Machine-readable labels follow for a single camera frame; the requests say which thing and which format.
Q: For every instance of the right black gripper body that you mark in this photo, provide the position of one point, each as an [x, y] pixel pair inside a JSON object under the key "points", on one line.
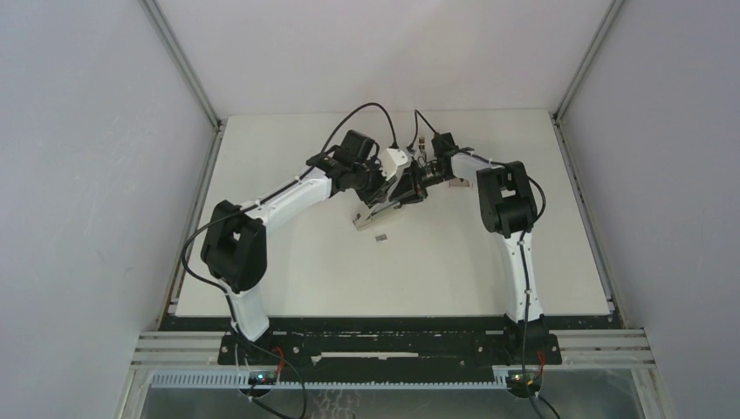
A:
{"points": [[432, 176]]}

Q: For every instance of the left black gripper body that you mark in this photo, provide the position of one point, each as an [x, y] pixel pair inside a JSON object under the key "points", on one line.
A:
{"points": [[370, 182]]}

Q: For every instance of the black and beige stapler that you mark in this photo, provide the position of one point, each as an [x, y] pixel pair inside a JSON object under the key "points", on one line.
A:
{"points": [[368, 216]]}

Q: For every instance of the small brown stapler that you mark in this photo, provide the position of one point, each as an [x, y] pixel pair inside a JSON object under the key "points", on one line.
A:
{"points": [[421, 154]]}

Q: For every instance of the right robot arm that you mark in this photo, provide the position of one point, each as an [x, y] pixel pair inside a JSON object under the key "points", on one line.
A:
{"points": [[507, 205]]}

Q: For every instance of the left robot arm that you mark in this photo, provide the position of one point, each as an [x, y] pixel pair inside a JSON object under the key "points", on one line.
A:
{"points": [[235, 246]]}

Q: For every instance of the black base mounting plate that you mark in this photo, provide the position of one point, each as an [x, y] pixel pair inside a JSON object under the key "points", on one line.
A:
{"points": [[362, 347]]}

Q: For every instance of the left green circuit board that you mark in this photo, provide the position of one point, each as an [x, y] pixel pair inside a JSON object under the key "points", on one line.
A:
{"points": [[263, 378]]}

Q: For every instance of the green circuit board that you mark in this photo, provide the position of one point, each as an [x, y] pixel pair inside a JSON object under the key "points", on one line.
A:
{"points": [[524, 385], [263, 378]]}

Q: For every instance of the right green circuit board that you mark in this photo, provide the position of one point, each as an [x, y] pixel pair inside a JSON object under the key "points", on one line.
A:
{"points": [[524, 385]]}

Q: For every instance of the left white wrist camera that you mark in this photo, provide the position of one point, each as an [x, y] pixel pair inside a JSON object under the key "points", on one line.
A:
{"points": [[393, 162]]}

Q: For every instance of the left corner frame post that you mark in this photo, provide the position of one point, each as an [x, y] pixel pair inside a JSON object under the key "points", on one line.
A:
{"points": [[183, 65]]}

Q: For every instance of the corner frame post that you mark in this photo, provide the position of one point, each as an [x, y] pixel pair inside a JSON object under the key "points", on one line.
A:
{"points": [[589, 58], [183, 65]]}

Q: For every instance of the right corner frame post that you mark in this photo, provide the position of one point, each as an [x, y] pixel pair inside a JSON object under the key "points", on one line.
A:
{"points": [[589, 58]]}

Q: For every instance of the aluminium frame rail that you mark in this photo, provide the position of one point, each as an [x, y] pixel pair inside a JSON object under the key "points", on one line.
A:
{"points": [[615, 348]]}

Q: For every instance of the white slotted cable duct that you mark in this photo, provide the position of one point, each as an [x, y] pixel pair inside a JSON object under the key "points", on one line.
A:
{"points": [[238, 379]]}

